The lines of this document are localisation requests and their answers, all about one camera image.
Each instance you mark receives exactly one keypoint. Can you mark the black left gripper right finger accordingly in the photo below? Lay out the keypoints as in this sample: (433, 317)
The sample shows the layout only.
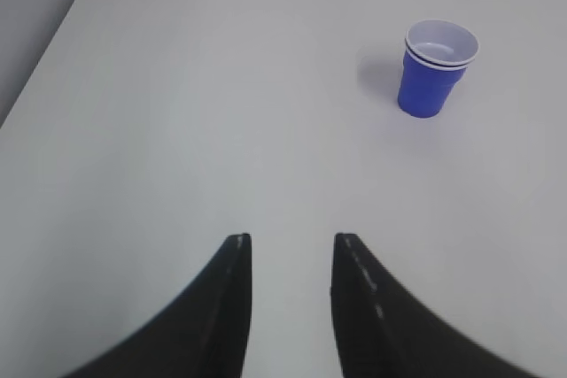
(441, 303)

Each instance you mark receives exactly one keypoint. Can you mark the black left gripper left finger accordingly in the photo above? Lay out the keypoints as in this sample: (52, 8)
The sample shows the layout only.
(202, 333)

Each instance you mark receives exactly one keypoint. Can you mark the blue paper cup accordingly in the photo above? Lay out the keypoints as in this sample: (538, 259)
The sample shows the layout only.
(436, 57)

